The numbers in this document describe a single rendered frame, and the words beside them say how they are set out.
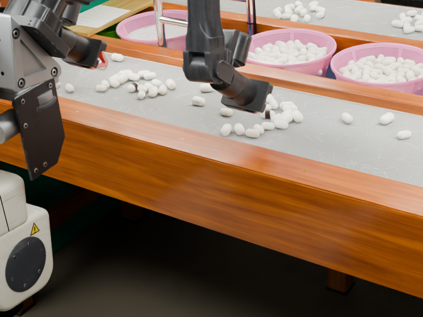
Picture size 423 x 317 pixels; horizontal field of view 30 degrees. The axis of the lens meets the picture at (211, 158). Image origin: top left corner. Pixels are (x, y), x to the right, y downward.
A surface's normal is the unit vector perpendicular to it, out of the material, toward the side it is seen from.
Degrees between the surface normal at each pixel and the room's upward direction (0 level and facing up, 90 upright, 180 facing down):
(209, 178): 90
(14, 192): 90
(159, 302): 0
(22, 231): 90
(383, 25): 0
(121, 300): 0
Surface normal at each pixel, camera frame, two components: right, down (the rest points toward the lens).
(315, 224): -0.56, 0.44
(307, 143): -0.07, -0.87
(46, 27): 0.86, 0.19
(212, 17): 0.75, 0.06
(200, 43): -0.61, 0.23
